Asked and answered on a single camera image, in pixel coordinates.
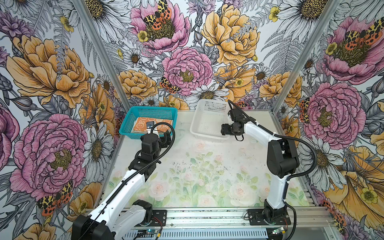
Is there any orange and white towel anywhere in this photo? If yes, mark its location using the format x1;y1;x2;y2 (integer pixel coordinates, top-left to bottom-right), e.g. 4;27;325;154
132;117;173;134

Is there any white plastic laundry basket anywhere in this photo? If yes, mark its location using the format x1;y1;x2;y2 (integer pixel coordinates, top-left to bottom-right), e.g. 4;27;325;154
190;99;230;143

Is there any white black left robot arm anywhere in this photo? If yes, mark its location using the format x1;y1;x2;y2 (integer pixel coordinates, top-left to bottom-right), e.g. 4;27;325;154
71;122;176;240

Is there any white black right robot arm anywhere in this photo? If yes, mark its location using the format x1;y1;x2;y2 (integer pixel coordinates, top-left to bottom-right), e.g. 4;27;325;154
221;109;299;224

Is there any teal plastic basket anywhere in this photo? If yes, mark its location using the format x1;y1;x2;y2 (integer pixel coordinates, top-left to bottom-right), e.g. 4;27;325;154
119;106;178;140

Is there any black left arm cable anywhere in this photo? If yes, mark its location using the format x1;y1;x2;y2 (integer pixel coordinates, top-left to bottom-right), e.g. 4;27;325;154
76;122;176;240

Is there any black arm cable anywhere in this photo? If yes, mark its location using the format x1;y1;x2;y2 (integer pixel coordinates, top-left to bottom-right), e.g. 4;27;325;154
227;99;318;240
76;122;176;240

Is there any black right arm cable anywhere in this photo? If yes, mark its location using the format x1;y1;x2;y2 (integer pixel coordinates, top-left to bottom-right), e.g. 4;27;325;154
227;99;318;240

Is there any aluminium front rail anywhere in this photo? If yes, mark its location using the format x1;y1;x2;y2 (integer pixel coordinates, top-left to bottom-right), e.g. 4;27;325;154
74;206;337;240

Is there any aluminium corner post right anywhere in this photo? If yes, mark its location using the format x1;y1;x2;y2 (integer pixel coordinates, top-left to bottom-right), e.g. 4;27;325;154
272;1;341;113

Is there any aluminium corner post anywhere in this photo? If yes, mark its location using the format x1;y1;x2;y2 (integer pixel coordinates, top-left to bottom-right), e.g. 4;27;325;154
272;1;341;113
74;1;131;112

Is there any aluminium corner post left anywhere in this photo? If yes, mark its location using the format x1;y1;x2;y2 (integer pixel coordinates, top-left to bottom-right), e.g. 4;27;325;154
74;1;131;112

